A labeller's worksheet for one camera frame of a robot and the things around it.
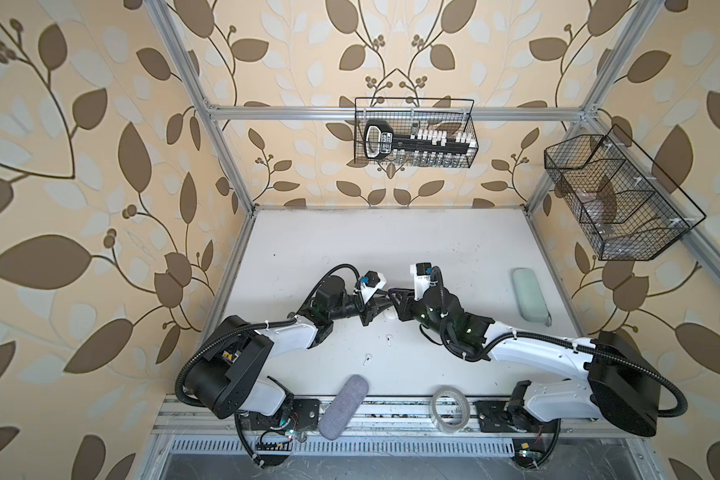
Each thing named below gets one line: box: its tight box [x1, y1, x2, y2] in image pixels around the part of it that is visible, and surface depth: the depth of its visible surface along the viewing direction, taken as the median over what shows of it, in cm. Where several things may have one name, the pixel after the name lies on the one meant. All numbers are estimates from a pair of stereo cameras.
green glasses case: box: [512, 267, 552, 327], surface depth 95 cm
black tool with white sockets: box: [363, 120, 477, 161], surface depth 84 cm
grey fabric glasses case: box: [318, 374, 369, 441], surface depth 75 cm
